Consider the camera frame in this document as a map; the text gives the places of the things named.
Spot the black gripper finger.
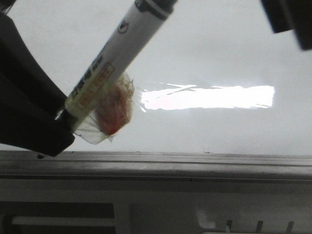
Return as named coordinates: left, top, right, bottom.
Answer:
left=0, top=13, right=75, bottom=156
left=261, top=0, right=312, bottom=51

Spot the orange magnet taped to marker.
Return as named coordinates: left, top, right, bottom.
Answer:
left=74, top=72, right=134, bottom=144

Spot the black and white whiteboard marker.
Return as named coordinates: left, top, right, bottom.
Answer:
left=60, top=0, right=176, bottom=131

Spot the white whiteboard surface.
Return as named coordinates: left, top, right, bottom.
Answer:
left=8, top=0, right=312, bottom=155

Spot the grey aluminium whiteboard frame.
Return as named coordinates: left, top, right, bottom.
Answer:
left=0, top=151, right=312, bottom=181

